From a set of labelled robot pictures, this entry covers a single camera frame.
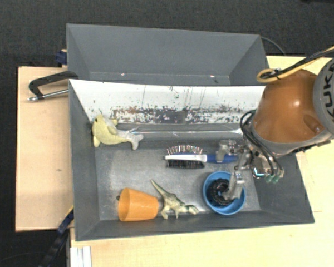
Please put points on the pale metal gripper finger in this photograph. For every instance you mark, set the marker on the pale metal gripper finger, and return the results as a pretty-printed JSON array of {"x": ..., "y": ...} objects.
[
  {"x": 225, "y": 152},
  {"x": 237, "y": 183}
]

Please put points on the blue plastic bowl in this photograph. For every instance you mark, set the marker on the blue plastic bowl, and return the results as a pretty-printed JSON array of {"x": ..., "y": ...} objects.
[{"x": 225, "y": 208}]

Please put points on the blue and white hairbrush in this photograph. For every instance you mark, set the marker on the blue and white hairbrush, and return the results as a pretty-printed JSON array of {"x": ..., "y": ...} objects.
[{"x": 186, "y": 158}]

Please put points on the green toy dinosaur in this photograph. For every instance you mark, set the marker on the green toy dinosaur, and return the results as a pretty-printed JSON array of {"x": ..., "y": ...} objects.
[{"x": 172, "y": 202}]

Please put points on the orange plastic cup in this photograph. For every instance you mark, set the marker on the orange plastic cup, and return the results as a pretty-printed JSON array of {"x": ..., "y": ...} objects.
[{"x": 137, "y": 204}]

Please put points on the yellow plush dolphin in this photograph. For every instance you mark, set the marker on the yellow plush dolphin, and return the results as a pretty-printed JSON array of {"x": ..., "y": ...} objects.
[{"x": 105, "y": 133}]

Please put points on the grey metal bin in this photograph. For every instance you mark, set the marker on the grey metal bin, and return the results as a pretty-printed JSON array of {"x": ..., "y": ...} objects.
[{"x": 144, "y": 54}]

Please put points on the pale wood flat board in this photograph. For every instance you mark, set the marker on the pale wood flat board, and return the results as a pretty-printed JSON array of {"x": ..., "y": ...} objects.
[{"x": 41, "y": 149}]

